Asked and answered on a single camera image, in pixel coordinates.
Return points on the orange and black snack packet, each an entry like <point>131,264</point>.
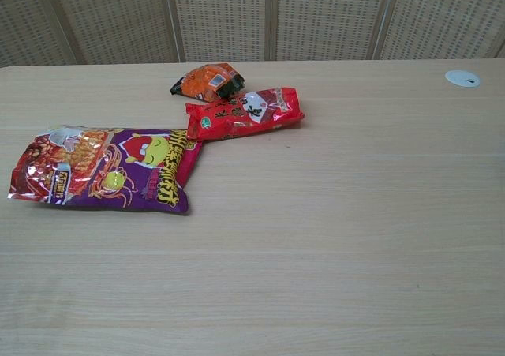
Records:
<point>205,80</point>

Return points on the woven folding screen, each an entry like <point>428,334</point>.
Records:
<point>252,16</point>

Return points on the red snack bag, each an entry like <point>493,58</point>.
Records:
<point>240,115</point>

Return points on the purple chip bag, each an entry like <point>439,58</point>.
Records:
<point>118,166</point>

